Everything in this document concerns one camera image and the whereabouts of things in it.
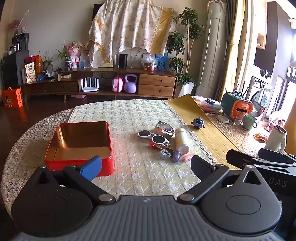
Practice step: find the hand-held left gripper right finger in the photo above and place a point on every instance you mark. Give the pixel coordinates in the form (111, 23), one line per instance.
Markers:
(201, 168)

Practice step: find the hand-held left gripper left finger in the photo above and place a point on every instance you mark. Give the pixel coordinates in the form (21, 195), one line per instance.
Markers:
(91, 166)

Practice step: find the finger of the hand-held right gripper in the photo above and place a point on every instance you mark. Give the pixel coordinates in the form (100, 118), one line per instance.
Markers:
(277, 155)
(238, 160)

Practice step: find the pink block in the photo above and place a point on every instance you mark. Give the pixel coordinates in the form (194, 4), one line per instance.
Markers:
(186, 158)

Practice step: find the purple block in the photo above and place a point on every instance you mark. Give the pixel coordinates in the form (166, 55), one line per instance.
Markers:
(175, 156)

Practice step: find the red tin box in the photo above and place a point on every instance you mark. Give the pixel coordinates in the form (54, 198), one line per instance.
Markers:
(78, 141)

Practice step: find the yellow white bottle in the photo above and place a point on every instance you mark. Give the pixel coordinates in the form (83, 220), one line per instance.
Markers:
(181, 140)

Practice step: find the small black round case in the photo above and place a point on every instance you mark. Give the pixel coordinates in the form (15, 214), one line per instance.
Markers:
(165, 153)

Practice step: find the blue sheep toy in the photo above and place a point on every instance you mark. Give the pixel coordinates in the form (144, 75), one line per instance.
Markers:
(198, 122)

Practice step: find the white sunglasses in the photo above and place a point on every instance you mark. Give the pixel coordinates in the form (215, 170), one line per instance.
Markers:
(157, 139)

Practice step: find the round silver tin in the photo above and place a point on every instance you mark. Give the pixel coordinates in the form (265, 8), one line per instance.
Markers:
(164, 129)

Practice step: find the white ceramic jug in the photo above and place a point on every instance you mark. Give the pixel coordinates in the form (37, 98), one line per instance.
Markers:
(276, 139)

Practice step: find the orange snack wrapper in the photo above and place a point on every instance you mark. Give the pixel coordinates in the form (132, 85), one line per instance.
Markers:
(260, 137)

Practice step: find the yellow woven placemat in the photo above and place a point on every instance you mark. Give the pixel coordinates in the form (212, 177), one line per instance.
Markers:
(215, 139)

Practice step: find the green mug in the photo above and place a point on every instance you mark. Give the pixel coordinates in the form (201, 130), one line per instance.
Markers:
(249, 121)

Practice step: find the glass cup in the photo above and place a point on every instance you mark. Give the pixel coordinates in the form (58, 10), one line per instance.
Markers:
(238, 119)

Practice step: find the white round lid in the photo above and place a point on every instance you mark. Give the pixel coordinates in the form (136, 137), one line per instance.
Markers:
(222, 118)

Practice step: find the quilted cream table mat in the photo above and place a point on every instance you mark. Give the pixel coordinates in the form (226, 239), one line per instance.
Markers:
(138, 171)

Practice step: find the green orange utensil holder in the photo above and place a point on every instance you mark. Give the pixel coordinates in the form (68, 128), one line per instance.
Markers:
(238, 105)

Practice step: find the washing machine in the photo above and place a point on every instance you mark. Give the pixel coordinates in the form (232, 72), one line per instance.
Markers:
(260, 99)

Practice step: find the stack of plastic folders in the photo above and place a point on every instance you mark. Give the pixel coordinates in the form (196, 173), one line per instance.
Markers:
(208, 104)

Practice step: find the white router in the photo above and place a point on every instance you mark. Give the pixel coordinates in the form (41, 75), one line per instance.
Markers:
(90, 87)

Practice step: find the pink toy suitcase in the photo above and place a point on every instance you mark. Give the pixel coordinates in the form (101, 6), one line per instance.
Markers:
(118, 85)

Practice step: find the purple kettlebell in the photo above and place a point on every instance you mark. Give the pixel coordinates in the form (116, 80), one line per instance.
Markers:
(130, 85)

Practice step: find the wooden TV cabinet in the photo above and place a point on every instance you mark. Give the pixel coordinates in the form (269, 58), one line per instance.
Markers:
(157, 84)

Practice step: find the orange gift bag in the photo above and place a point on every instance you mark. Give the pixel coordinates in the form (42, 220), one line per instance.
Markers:
(12, 98)

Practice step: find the black speaker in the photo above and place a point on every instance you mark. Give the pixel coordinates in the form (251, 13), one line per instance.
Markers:
(123, 60)

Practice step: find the pink doll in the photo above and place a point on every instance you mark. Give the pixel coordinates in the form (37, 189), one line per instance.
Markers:
(74, 56)

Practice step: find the cereal box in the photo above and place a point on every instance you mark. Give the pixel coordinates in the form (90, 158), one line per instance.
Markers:
(30, 73)

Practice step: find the potted orchid plant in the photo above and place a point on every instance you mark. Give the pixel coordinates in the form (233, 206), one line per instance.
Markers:
(66, 58)

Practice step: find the blue box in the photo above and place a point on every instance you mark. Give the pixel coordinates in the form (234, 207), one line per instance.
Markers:
(161, 62)

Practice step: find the small potted plant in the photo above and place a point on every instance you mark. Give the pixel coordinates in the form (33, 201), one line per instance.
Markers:
(47, 62)

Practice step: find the yellow curtain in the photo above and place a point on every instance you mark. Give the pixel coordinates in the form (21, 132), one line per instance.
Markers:
(233, 46)

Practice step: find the cream standing air conditioner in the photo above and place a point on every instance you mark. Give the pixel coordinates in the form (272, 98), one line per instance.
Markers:
(212, 46)

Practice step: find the plastic bag of fruit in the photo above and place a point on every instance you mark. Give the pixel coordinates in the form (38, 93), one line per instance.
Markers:
(148, 63)

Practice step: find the red gift box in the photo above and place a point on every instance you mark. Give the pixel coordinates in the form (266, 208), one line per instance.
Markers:
(34, 61)

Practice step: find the potted green tree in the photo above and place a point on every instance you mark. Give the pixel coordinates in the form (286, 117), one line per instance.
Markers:
(183, 46)

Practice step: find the black mini fridge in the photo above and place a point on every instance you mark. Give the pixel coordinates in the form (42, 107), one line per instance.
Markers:
(11, 69)

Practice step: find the black coffee machine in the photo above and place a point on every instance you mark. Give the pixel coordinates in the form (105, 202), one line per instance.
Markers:
(20, 42)

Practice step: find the floral draped cloth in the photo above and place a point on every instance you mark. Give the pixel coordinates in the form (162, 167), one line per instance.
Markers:
(129, 25)

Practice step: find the vase with flowers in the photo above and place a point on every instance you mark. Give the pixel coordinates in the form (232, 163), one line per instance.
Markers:
(19, 25)

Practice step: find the dark wall cabinet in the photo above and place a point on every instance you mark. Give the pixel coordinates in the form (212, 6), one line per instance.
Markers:
(272, 34)

